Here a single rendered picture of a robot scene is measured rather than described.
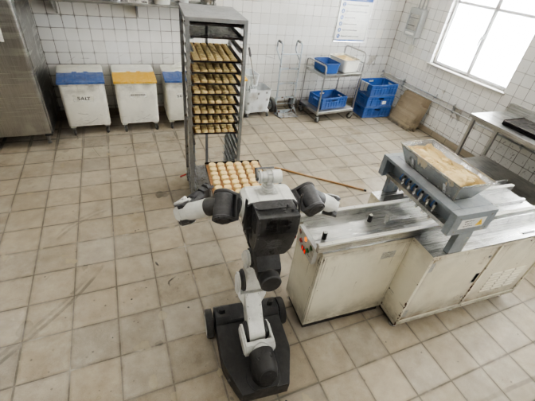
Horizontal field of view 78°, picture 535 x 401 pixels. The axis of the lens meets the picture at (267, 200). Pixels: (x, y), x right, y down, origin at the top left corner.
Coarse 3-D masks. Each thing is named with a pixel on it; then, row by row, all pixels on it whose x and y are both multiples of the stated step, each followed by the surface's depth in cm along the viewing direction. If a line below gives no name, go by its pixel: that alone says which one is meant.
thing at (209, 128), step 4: (208, 124) 318; (212, 124) 319; (216, 124) 320; (220, 124) 326; (224, 124) 322; (228, 124) 323; (196, 128) 309; (200, 128) 312; (204, 128) 311; (208, 128) 314; (212, 128) 313; (216, 128) 315; (220, 128) 319; (224, 128) 316; (228, 128) 318; (232, 128) 322; (196, 132) 306; (200, 132) 306; (204, 132) 307; (208, 132) 309; (212, 132) 309
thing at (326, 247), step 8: (520, 208) 254; (528, 208) 255; (496, 216) 245; (504, 216) 249; (432, 224) 226; (384, 232) 214; (392, 232) 215; (400, 232) 216; (408, 232) 220; (416, 232) 223; (336, 240) 203; (344, 240) 204; (352, 240) 205; (360, 240) 207; (368, 240) 210; (376, 240) 213; (384, 240) 216; (320, 248) 199; (328, 248) 201; (336, 248) 204; (344, 248) 207
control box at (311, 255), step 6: (306, 228) 218; (300, 234) 222; (306, 234) 214; (312, 240) 210; (300, 246) 224; (306, 246) 216; (312, 246) 206; (306, 252) 217; (312, 252) 208; (312, 258) 209
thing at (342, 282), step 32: (320, 224) 223; (352, 224) 227; (384, 224) 230; (320, 256) 205; (352, 256) 213; (384, 256) 225; (288, 288) 264; (320, 288) 224; (352, 288) 237; (384, 288) 253; (320, 320) 251
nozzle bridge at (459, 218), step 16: (384, 160) 243; (400, 160) 236; (416, 176) 220; (384, 192) 263; (416, 192) 228; (432, 192) 206; (448, 208) 194; (464, 208) 196; (480, 208) 197; (496, 208) 199; (448, 224) 196; (464, 224) 197; (480, 224) 203; (448, 240) 210; (464, 240) 209
